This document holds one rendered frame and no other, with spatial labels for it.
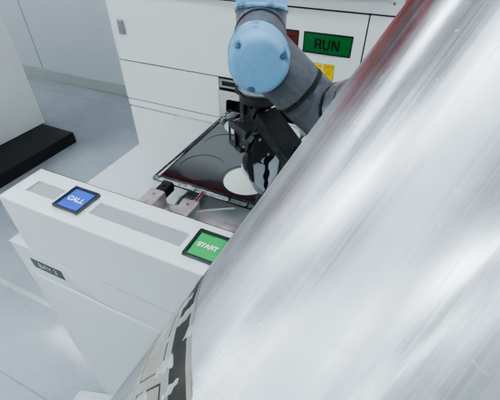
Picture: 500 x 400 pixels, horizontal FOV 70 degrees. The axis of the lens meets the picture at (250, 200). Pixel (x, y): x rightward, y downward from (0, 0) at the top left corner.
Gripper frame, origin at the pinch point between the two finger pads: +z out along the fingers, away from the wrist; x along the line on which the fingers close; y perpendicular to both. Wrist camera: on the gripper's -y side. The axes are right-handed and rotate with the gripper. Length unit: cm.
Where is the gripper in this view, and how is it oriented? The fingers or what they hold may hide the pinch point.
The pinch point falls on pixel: (263, 190)
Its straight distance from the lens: 71.3
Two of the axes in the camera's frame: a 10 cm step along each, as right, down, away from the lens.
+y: -5.7, -5.3, 6.3
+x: -8.2, 3.6, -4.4
